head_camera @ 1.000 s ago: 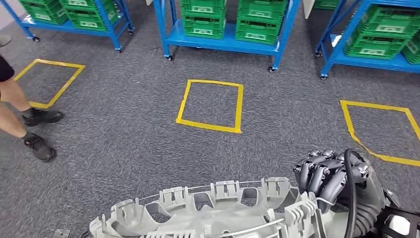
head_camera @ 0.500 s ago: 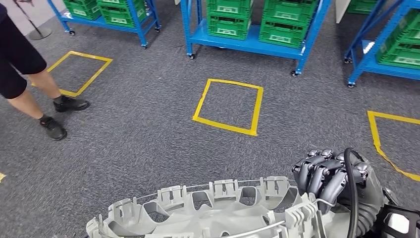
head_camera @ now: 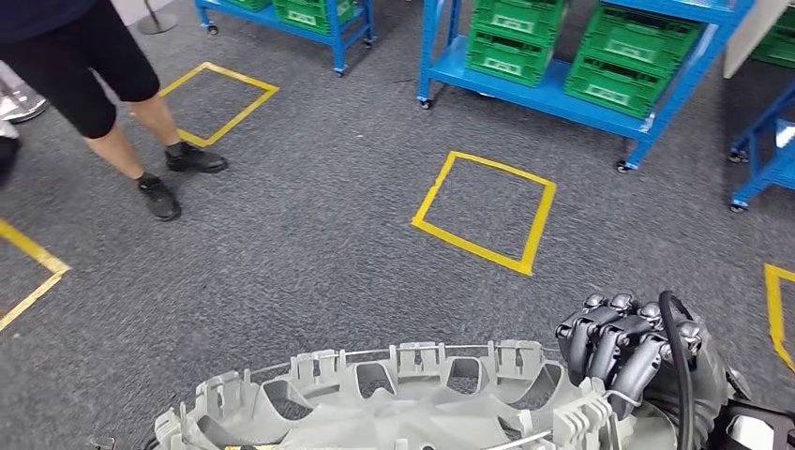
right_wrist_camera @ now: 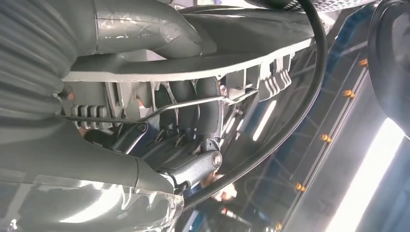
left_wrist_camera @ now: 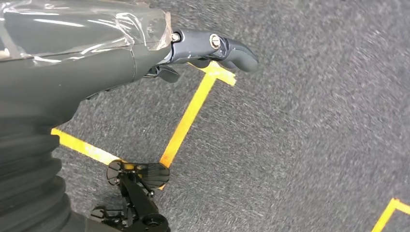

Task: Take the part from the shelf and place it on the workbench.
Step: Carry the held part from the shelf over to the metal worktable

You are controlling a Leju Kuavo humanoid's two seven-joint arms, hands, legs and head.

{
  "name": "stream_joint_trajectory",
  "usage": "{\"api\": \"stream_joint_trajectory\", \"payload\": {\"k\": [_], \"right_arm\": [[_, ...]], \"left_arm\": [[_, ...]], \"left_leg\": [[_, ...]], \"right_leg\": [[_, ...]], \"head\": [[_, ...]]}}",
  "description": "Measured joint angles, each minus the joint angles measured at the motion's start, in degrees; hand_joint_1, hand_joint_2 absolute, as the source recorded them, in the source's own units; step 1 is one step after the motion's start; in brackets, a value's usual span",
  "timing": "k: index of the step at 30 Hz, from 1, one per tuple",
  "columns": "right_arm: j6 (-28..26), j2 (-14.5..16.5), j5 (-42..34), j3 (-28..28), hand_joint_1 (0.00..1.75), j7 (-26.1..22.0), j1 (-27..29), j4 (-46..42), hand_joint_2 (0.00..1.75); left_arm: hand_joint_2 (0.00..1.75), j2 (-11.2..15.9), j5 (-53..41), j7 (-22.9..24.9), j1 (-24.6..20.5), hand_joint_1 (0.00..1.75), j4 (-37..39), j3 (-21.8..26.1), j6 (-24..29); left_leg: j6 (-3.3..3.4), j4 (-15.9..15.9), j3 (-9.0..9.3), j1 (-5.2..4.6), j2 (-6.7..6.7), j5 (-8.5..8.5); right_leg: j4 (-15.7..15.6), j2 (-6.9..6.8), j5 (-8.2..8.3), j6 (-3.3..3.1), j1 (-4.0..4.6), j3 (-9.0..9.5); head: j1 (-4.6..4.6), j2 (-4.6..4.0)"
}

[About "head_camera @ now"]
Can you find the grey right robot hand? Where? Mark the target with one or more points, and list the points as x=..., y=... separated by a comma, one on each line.
x=621, y=348

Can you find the silver plastic wheel cover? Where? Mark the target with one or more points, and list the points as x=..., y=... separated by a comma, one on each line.
x=404, y=422

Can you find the blue wheeled shelf rack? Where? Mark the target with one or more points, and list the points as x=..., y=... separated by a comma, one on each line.
x=754, y=174
x=338, y=43
x=540, y=99

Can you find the green plastic crate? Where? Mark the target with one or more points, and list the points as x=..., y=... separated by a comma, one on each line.
x=506, y=62
x=515, y=22
x=640, y=40
x=310, y=15
x=776, y=46
x=615, y=90

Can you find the white panel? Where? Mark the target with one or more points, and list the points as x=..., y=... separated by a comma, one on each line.
x=748, y=37

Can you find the person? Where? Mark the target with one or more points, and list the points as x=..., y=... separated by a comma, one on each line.
x=74, y=62

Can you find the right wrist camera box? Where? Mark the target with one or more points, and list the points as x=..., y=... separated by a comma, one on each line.
x=748, y=433

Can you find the grey post base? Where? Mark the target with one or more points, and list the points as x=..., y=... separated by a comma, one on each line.
x=156, y=23

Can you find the chrome post base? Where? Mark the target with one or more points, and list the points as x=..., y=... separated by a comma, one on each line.
x=22, y=102

